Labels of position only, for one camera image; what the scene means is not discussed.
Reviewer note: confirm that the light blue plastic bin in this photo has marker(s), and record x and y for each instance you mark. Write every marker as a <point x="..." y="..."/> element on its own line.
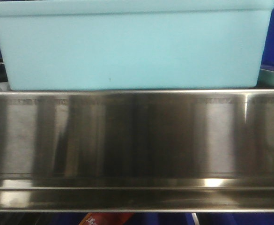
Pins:
<point x="133" y="44"/>

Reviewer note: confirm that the red printed package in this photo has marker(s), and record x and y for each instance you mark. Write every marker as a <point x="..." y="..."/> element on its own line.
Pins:
<point x="96" y="218"/>

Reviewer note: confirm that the stainless steel shelf rail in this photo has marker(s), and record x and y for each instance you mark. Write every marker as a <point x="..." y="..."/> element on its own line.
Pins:
<point x="137" y="150"/>

